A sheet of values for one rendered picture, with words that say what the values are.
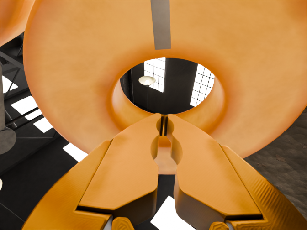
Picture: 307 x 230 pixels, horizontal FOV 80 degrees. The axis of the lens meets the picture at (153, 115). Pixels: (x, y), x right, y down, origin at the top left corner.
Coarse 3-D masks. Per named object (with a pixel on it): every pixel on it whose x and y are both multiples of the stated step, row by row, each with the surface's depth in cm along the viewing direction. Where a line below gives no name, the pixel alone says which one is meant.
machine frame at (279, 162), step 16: (304, 112) 33; (288, 128) 36; (304, 128) 34; (272, 144) 40; (288, 144) 37; (304, 144) 36; (256, 160) 44; (272, 160) 42; (288, 160) 39; (304, 160) 37; (272, 176) 44; (288, 176) 41; (304, 176) 39; (288, 192) 44; (304, 192) 41; (304, 208) 44
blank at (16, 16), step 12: (0, 0) 6; (12, 0) 6; (24, 0) 7; (0, 12) 7; (12, 12) 7; (24, 12) 7; (0, 24) 7; (12, 24) 7; (24, 24) 8; (0, 36) 7; (12, 36) 8
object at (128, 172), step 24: (144, 120) 12; (120, 144) 9; (144, 144) 9; (120, 168) 8; (144, 168) 8; (96, 192) 7; (120, 192) 7; (144, 192) 7; (120, 216) 6; (144, 216) 7
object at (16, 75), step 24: (24, 72) 1322; (24, 96) 1114; (24, 120) 962; (24, 144) 849; (48, 144) 852; (0, 168) 756; (24, 168) 758; (48, 168) 760; (0, 192) 684; (24, 192) 686; (168, 192) 697; (0, 216) 624; (24, 216) 625
